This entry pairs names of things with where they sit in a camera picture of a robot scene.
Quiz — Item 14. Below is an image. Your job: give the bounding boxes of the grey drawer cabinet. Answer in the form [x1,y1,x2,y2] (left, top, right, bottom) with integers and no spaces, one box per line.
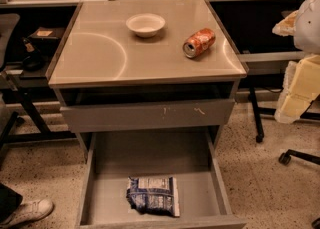
[45,0,250,229]

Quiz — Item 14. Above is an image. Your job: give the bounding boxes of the black chair caster base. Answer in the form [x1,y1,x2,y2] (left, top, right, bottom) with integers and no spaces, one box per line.
[278,149,320,165]

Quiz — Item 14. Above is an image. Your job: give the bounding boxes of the orange soda can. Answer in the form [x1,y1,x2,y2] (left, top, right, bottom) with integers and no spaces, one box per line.
[182,28,216,59]

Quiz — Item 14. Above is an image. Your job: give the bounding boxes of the white bowl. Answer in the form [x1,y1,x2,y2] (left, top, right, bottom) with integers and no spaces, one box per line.
[126,13,166,38]

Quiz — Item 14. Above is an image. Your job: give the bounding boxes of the black bottle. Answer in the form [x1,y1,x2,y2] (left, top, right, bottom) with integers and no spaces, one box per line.
[22,37,45,71]

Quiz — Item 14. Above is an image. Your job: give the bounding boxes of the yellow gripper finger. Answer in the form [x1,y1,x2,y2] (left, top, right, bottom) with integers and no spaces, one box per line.
[274,55,320,124]
[272,11,298,37]

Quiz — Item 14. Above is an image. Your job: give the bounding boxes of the open grey middle drawer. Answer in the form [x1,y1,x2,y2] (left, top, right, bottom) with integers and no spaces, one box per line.
[76,128,246,229]

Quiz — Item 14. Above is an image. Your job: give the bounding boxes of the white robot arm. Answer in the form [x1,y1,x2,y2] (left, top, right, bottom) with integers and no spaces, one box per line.
[272,0,320,124]

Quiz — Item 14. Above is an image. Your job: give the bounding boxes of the white sneaker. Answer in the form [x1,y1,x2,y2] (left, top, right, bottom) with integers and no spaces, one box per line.
[0,199,54,229]

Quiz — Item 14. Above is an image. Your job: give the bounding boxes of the closed grey top drawer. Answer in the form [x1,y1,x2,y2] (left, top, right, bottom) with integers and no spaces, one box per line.
[61,99,234,133]

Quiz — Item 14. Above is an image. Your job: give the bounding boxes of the blue chip bag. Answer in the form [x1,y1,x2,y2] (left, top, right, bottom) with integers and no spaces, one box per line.
[126,177,180,217]

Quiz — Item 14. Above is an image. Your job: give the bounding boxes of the black box with label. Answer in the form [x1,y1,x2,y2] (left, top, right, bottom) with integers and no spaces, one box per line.
[28,27,65,46]

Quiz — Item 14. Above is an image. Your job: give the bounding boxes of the black desk leg with caster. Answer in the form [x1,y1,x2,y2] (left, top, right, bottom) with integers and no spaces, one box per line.
[248,86,320,143]

